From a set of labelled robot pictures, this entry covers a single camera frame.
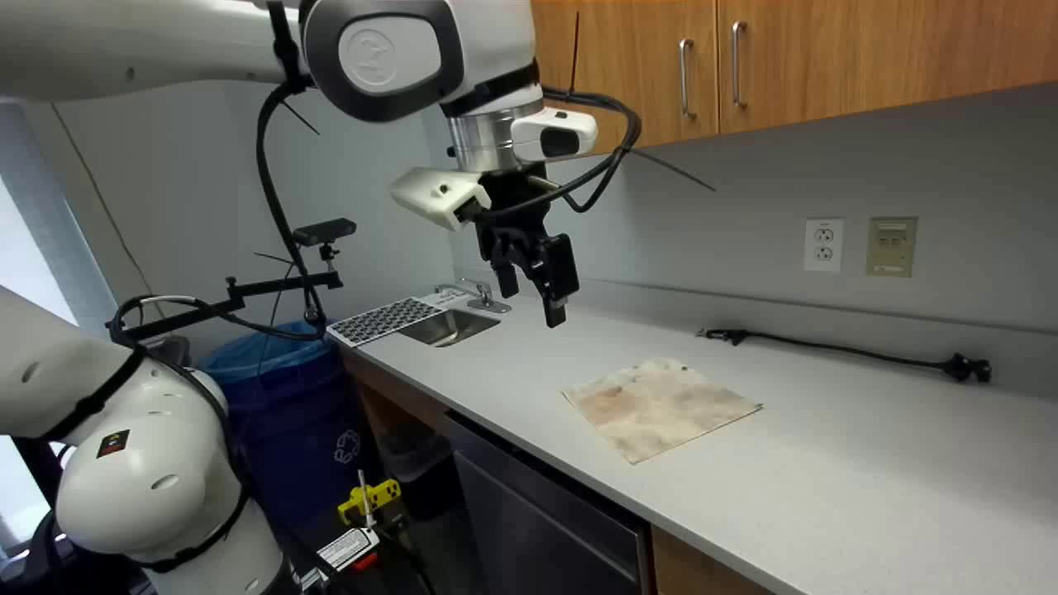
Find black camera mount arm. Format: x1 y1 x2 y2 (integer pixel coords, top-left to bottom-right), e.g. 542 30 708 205
105 242 348 348

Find chrome faucet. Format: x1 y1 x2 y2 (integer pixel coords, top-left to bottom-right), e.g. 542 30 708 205
432 278 512 316

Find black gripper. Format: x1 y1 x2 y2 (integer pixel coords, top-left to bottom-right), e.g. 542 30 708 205
474 165 584 331

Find blue recycling bin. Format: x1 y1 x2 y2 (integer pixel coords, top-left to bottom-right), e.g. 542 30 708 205
197 316 380 545

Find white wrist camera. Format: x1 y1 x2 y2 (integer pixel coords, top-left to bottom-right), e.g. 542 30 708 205
387 165 496 234

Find wooden sink cabinet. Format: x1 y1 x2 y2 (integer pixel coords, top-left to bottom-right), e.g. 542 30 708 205
344 353 452 447

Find black exterior camera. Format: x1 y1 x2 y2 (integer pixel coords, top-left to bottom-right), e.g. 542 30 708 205
291 214 361 251

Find narrow wooden cabinet door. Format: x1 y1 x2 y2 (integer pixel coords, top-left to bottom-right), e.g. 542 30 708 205
524 0 722 156

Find white electrical outlet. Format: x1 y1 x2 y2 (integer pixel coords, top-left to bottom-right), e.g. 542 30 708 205
801 214 848 278

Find wooden base cabinet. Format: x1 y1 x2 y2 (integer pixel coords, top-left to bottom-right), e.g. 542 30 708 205
647 526 778 595

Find steel sink basin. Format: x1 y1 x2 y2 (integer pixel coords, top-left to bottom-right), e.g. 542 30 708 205
395 307 502 353

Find wide wooden cabinet door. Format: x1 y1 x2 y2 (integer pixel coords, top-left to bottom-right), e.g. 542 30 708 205
715 0 1058 137

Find beige stained towel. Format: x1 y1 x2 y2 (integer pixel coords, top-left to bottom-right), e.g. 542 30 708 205
559 353 767 470

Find yellow clamp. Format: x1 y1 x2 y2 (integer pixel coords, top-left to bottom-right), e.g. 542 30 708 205
334 472 408 532

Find white and red device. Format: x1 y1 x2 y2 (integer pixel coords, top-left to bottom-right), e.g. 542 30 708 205
314 526 387 579

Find silver cabinet handle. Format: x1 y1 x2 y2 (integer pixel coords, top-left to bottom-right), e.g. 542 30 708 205
673 36 701 121
728 17 755 111

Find dark steel dishwasher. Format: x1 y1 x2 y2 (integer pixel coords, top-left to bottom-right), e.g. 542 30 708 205
438 408 658 595

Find beige wall plate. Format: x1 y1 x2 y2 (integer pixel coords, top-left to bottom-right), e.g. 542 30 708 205
863 211 921 282

